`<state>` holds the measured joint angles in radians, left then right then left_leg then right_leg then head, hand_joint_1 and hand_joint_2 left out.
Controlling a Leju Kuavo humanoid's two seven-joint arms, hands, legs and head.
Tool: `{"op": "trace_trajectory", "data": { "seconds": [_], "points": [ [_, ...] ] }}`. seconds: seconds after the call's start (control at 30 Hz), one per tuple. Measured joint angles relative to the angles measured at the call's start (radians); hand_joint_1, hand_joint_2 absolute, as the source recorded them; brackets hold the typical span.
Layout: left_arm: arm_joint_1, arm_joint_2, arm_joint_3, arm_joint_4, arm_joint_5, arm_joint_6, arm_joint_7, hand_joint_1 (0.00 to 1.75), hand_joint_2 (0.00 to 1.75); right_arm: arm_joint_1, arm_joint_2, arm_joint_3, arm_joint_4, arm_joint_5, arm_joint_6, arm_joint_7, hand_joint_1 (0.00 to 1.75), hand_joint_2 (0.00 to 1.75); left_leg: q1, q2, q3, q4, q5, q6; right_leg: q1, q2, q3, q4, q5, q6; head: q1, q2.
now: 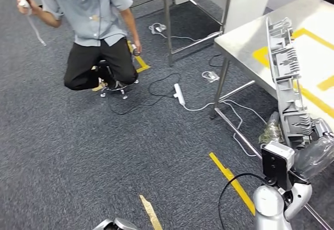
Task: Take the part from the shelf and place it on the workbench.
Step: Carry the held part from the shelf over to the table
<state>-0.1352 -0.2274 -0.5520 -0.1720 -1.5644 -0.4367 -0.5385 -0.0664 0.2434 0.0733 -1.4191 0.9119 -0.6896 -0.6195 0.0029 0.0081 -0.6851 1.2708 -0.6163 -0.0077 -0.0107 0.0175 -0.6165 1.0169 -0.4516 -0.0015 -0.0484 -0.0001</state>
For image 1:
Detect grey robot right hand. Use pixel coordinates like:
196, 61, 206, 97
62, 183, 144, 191
258, 111, 334, 181

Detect long grey plastic part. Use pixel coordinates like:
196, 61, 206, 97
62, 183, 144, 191
265, 16, 314, 150

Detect yellow workbench tape outline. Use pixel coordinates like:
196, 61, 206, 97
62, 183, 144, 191
252, 27, 334, 119

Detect steel workbench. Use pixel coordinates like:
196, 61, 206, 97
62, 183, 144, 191
210, 0, 334, 230

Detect yellow floor tape strip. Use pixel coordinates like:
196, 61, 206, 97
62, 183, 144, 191
209, 152, 257, 217

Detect white cabinet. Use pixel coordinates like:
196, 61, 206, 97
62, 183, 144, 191
173, 0, 277, 34

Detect white power strip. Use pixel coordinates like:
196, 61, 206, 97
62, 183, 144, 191
173, 82, 187, 107

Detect black stool with chrome legs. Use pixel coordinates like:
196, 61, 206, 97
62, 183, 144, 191
91, 59, 140, 101

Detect person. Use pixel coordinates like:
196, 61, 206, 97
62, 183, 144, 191
16, 0, 143, 92

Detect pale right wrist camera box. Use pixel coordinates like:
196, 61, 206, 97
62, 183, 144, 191
261, 141, 295, 192

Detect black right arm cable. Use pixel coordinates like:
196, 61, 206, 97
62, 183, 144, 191
218, 172, 271, 230

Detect white adapter with coiled cable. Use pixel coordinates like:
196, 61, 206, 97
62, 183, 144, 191
201, 70, 221, 83
148, 22, 222, 43

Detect white power cable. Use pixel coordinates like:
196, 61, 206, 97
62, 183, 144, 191
182, 99, 268, 158

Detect black floor cable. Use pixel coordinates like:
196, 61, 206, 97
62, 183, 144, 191
108, 72, 181, 116

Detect white handheld controller with strap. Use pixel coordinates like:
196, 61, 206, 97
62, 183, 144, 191
17, 0, 48, 47

